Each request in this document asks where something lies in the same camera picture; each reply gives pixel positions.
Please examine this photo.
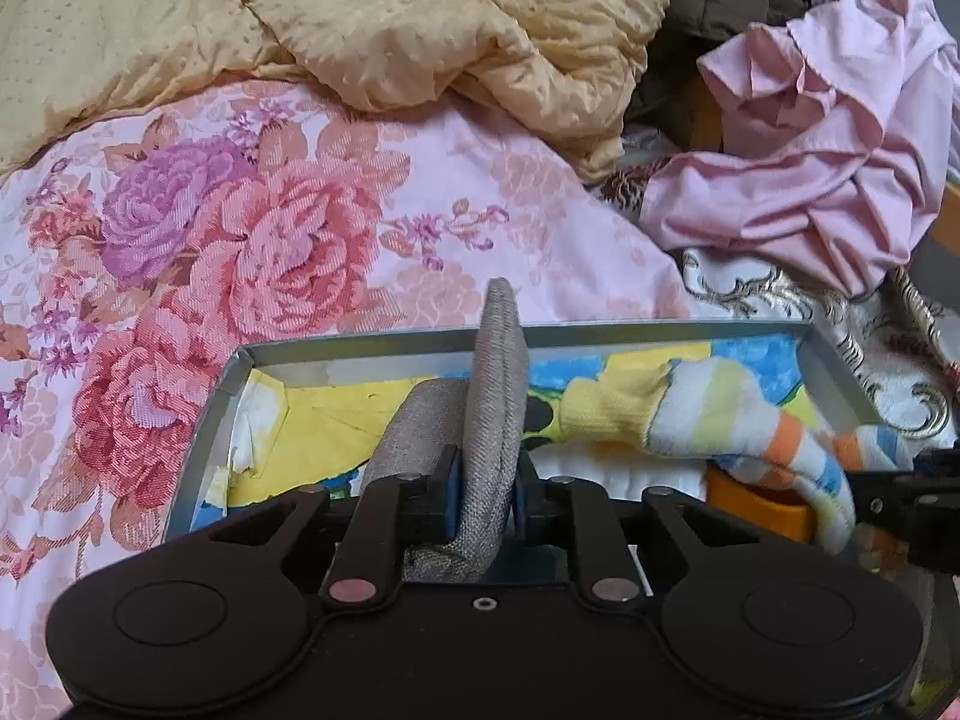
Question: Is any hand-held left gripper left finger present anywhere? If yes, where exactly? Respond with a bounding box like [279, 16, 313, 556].
[208, 445, 461, 614]

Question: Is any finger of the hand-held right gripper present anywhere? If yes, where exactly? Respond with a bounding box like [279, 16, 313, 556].
[846, 448, 960, 535]

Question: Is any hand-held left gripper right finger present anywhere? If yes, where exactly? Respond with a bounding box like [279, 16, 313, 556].
[514, 456, 760, 610]

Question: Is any white fluffy sock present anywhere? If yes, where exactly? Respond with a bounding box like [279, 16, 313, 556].
[535, 440, 710, 500]

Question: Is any grey box with painted bottom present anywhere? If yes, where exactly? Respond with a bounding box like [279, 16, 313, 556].
[163, 318, 891, 542]

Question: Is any colourful striped sock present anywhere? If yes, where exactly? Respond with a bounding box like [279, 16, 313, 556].
[558, 359, 913, 557]

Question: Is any white cloth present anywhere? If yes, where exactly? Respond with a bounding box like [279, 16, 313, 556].
[224, 378, 290, 485]

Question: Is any white gold ornate blanket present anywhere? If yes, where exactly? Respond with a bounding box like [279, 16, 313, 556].
[600, 156, 960, 437]

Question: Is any pink garment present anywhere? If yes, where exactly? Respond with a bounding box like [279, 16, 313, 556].
[640, 0, 960, 302]

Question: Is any pink floral bedsheet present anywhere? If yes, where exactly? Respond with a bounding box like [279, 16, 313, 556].
[0, 78, 700, 720]

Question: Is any yellow quilt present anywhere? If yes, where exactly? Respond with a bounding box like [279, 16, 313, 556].
[0, 0, 677, 182]

